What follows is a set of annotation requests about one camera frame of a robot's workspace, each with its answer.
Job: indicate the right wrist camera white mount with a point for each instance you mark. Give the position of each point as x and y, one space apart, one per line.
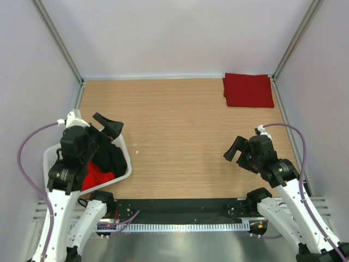
260 130

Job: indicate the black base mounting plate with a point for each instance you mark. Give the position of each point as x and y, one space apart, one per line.
183 211

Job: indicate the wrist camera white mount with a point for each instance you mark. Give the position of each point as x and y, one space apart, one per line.
260 130
73 119

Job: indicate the bright red t shirt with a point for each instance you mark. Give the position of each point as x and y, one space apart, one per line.
96 177

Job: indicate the white plastic laundry basket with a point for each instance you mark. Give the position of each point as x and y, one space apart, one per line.
119 142

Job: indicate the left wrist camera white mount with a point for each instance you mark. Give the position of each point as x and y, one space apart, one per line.
73 119

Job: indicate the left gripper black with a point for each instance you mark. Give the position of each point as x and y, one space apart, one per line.
112 129

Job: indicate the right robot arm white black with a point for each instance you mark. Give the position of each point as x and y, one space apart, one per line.
302 226

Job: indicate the folded dark red t shirt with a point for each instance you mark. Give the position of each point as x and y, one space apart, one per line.
248 91

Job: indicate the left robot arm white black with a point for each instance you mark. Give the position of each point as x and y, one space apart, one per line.
58 241

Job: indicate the black t shirt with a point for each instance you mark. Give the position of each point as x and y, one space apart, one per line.
111 159

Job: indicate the white slotted cable duct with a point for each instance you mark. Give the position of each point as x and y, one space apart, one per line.
185 228

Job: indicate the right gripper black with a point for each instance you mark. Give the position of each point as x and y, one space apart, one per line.
239 144

